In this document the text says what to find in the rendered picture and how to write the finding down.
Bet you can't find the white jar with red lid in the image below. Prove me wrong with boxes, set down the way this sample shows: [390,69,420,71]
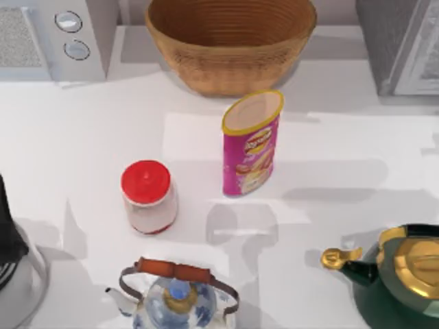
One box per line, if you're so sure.
[120,159,179,236]

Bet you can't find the green and gold kettle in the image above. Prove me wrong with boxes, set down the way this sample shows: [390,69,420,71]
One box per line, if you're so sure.
[320,223,439,329]

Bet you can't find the pale microwave oven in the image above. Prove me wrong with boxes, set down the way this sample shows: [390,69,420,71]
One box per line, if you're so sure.
[0,0,121,83]

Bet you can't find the pink and yellow can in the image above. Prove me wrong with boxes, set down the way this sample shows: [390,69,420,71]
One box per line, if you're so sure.
[221,89,285,199]

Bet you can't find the woven brown basket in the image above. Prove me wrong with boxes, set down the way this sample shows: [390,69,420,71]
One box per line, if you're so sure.
[144,0,318,98]

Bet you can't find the round microwave knob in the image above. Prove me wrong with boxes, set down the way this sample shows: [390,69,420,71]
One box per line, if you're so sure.
[54,10,83,34]
[63,39,91,62]

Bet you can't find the blue and white teapot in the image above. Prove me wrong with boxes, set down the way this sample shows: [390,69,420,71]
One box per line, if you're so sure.
[104,256,240,329]

